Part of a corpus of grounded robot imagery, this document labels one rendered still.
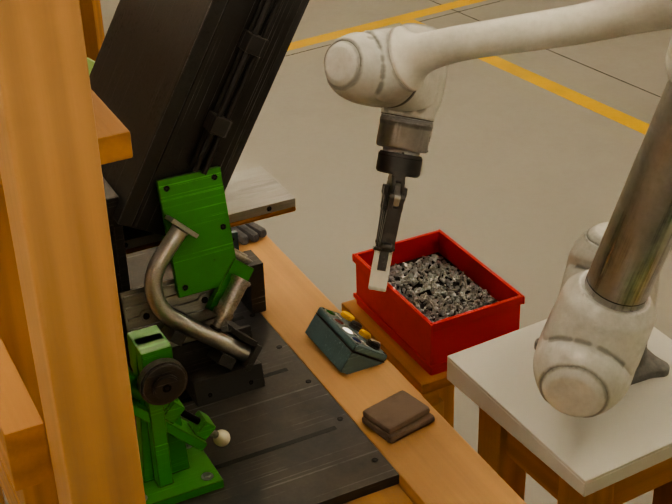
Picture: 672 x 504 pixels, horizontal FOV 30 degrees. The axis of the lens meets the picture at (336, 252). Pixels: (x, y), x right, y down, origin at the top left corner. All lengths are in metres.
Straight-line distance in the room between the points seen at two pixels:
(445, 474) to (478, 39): 0.69
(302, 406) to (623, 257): 0.63
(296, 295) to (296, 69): 3.63
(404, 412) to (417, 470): 0.12
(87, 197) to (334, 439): 0.89
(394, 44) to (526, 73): 4.09
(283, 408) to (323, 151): 3.10
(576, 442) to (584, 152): 3.17
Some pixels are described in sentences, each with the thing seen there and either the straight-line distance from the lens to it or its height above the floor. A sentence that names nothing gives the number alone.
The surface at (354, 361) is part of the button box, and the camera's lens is 2.26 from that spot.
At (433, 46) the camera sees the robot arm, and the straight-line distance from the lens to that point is 1.91.
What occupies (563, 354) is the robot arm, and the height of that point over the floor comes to 1.10.
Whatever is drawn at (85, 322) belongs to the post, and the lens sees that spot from 1.42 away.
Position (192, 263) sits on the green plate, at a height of 1.12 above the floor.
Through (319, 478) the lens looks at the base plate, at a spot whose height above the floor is 0.90.
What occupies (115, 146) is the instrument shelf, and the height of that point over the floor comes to 1.52.
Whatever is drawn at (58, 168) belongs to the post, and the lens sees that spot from 1.33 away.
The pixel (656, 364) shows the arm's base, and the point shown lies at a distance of 2.32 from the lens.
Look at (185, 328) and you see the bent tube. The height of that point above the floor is 1.04.
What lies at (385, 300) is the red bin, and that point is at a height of 0.88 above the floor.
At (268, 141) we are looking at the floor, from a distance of 5.32.
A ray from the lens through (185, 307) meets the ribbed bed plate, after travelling 2.22.
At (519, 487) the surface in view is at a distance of 2.53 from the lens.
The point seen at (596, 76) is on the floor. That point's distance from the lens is 6.00.
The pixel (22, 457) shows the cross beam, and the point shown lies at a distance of 1.61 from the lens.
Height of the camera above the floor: 2.21
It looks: 30 degrees down
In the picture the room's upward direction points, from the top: 2 degrees counter-clockwise
